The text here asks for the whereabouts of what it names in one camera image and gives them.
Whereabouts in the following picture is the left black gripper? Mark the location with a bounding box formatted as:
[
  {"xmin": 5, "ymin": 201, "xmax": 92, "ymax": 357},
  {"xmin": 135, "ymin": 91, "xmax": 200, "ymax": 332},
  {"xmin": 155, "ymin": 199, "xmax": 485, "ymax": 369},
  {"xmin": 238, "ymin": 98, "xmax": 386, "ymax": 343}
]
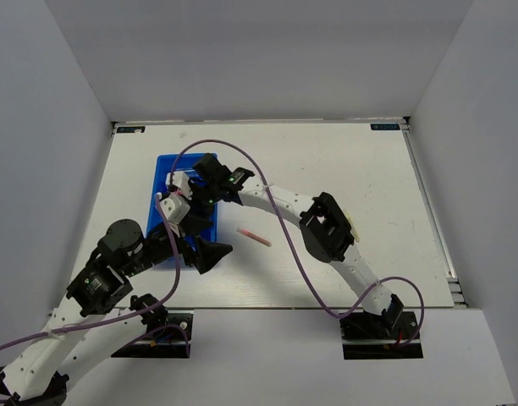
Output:
[{"xmin": 125, "ymin": 211, "xmax": 234, "ymax": 276}]

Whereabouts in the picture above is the pink thin pen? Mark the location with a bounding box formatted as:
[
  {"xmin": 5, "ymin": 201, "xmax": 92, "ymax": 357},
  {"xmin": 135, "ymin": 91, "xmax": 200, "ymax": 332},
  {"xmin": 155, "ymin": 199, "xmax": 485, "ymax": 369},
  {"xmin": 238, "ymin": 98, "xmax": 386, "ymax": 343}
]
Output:
[{"xmin": 237, "ymin": 228, "xmax": 272, "ymax": 247}]

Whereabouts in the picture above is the cream thin pen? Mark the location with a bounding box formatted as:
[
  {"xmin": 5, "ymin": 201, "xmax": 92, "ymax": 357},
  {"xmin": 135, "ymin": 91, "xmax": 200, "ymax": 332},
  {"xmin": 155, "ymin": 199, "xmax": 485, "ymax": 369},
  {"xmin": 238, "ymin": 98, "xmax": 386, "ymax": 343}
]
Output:
[{"xmin": 344, "ymin": 210, "xmax": 360, "ymax": 243}]

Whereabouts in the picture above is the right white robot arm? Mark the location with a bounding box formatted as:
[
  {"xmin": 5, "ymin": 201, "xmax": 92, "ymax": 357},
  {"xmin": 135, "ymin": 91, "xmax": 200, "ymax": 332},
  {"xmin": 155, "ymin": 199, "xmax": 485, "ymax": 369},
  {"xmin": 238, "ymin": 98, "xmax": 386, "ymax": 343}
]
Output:
[{"xmin": 190, "ymin": 153, "xmax": 404, "ymax": 338}]

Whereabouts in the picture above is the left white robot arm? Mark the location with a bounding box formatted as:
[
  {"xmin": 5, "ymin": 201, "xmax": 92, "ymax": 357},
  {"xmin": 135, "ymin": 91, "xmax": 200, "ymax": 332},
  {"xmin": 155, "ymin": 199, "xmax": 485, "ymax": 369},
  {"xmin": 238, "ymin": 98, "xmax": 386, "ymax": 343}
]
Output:
[{"xmin": 0, "ymin": 219, "xmax": 233, "ymax": 405}]

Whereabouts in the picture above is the blue compartment tray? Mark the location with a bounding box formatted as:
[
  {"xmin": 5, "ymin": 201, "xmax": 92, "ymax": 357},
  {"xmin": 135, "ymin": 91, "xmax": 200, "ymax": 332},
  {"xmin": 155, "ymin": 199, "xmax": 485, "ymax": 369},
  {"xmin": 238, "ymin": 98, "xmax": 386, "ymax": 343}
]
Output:
[{"xmin": 146, "ymin": 153, "xmax": 218, "ymax": 247}]

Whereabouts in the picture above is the left corner label sticker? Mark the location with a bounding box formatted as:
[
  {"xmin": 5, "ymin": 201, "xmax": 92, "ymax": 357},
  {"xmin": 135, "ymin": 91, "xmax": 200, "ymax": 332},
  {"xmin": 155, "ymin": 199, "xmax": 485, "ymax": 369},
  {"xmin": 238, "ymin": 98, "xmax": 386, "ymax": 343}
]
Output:
[{"xmin": 116, "ymin": 126, "xmax": 146, "ymax": 134}]

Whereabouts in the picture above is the corner label sticker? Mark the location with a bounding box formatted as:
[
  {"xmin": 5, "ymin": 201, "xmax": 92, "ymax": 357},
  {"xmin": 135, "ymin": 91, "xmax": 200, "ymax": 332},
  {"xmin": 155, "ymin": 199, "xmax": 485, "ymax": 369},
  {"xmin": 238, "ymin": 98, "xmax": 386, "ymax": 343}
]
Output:
[
  {"xmin": 116, "ymin": 126, "xmax": 146, "ymax": 134},
  {"xmin": 370, "ymin": 123, "xmax": 400, "ymax": 131}
]

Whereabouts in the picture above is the right corner label sticker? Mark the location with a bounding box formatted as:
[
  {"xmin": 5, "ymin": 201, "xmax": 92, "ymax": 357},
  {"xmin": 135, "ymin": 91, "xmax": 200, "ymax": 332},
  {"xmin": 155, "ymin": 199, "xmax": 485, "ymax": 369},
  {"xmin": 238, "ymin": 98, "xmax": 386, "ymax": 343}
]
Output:
[{"xmin": 370, "ymin": 123, "xmax": 400, "ymax": 131}]

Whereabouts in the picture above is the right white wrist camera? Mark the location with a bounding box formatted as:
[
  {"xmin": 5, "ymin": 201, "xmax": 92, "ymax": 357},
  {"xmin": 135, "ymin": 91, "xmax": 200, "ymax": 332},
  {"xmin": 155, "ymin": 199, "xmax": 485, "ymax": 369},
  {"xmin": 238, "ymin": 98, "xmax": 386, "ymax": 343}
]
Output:
[{"xmin": 165, "ymin": 171, "xmax": 193, "ymax": 200}]

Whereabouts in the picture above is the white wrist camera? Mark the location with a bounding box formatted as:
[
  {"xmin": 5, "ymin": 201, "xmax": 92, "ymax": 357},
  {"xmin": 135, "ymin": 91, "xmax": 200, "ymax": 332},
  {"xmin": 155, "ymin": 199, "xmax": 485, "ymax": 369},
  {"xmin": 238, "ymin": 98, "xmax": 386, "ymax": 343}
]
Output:
[
  {"xmin": 165, "ymin": 171, "xmax": 193, "ymax": 200},
  {"xmin": 155, "ymin": 192, "xmax": 190, "ymax": 225}
]

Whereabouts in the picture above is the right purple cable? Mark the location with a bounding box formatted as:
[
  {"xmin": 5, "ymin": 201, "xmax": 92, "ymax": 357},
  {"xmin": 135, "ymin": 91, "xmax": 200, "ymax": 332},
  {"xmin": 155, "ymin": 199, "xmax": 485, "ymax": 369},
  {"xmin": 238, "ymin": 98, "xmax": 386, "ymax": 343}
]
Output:
[{"xmin": 169, "ymin": 140, "xmax": 425, "ymax": 348}]

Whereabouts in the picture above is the purple cable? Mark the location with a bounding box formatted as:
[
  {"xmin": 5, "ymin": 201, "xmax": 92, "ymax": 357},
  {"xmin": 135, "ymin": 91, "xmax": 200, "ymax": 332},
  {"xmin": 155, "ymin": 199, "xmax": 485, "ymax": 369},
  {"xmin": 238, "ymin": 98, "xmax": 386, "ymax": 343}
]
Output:
[
  {"xmin": 0, "ymin": 194, "xmax": 191, "ymax": 360},
  {"xmin": 169, "ymin": 140, "xmax": 425, "ymax": 348}
]

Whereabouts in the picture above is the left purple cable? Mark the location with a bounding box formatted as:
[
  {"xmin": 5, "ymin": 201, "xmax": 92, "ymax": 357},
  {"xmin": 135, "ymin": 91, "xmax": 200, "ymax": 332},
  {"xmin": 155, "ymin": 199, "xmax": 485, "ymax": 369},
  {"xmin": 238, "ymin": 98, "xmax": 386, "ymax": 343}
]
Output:
[{"xmin": 0, "ymin": 194, "xmax": 191, "ymax": 360}]

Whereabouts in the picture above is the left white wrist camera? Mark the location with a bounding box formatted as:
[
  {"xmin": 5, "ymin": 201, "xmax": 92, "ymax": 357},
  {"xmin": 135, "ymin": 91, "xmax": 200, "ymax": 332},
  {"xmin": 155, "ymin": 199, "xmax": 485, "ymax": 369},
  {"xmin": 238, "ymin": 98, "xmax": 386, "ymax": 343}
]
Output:
[{"xmin": 155, "ymin": 192, "xmax": 190, "ymax": 225}]

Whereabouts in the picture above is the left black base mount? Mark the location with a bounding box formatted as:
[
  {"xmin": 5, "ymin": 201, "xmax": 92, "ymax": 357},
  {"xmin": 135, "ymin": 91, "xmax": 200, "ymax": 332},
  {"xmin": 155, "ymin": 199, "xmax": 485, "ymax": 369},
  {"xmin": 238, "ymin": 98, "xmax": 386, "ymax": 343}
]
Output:
[{"xmin": 111, "ymin": 310, "xmax": 195, "ymax": 359}]

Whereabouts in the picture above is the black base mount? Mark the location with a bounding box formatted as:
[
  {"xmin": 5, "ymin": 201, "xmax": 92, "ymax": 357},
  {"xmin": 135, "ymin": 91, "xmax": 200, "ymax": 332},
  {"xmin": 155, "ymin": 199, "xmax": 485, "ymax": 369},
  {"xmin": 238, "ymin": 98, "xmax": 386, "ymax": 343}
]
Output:
[
  {"xmin": 339, "ymin": 311, "xmax": 423, "ymax": 360},
  {"xmin": 111, "ymin": 310, "xmax": 195, "ymax": 359}
]

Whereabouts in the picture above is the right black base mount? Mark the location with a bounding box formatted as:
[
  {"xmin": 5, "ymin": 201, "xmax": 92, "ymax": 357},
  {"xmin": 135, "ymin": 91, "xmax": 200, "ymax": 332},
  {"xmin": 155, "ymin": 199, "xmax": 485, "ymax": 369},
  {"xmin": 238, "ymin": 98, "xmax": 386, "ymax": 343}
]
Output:
[{"xmin": 339, "ymin": 311, "xmax": 423, "ymax": 360}]

